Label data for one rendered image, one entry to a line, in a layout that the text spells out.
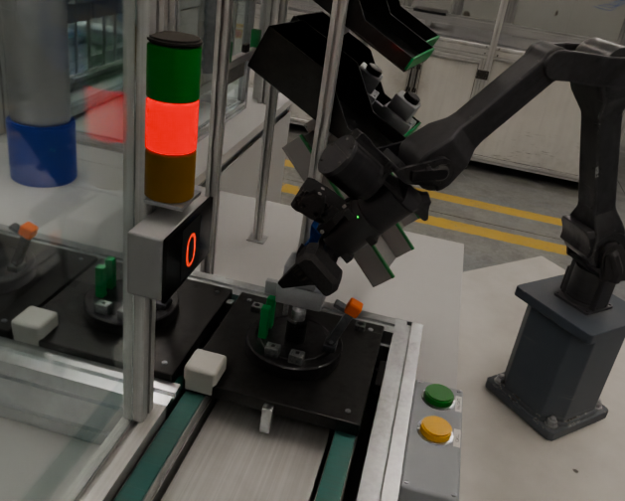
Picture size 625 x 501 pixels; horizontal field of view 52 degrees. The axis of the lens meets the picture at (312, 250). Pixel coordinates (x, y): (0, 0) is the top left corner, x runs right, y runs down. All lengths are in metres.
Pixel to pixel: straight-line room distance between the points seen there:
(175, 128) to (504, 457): 0.69
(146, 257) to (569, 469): 0.71
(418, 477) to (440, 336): 0.49
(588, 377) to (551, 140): 4.02
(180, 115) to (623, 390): 0.95
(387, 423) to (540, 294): 0.34
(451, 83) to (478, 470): 4.10
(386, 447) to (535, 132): 4.28
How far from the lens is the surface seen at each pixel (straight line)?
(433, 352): 1.21
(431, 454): 0.85
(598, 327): 1.03
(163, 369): 0.90
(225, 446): 0.87
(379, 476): 0.82
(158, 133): 0.63
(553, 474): 1.06
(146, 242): 0.64
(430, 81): 4.92
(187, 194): 0.66
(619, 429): 1.20
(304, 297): 0.88
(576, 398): 1.11
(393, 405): 0.92
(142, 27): 0.63
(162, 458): 0.81
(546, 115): 4.98
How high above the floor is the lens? 1.53
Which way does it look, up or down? 27 degrees down
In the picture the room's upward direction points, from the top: 9 degrees clockwise
